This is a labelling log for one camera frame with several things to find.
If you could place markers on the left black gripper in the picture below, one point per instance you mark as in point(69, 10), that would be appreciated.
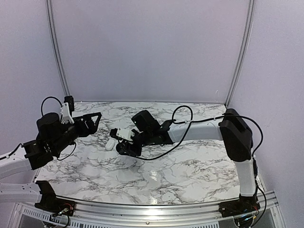
point(91, 128)

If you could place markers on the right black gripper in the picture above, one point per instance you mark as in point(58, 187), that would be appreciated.
point(130, 150)

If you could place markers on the white earbud charging case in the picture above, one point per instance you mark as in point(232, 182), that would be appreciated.
point(110, 145)

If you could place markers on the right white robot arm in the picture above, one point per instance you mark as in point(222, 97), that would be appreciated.
point(230, 128)

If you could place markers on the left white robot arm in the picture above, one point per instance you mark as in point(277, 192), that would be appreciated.
point(53, 137)

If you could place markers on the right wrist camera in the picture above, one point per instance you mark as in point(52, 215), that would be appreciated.
point(122, 134)

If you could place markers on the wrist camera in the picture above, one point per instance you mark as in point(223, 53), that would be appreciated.
point(122, 134)
point(66, 110)

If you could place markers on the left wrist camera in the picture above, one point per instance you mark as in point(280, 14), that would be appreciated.
point(66, 110)

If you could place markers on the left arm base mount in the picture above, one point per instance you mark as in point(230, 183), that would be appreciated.
point(51, 203)

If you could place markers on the left aluminium corner post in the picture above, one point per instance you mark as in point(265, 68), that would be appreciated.
point(55, 46)

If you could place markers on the aluminium corner post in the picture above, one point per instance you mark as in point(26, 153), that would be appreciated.
point(242, 52)
point(55, 46)

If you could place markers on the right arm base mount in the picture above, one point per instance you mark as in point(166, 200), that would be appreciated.
point(241, 205)

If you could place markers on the aluminium front frame rail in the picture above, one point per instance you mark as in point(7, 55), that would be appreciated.
point(108, 215)

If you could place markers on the right aluminium corner post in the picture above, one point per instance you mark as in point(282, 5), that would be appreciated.
point(242, 52)

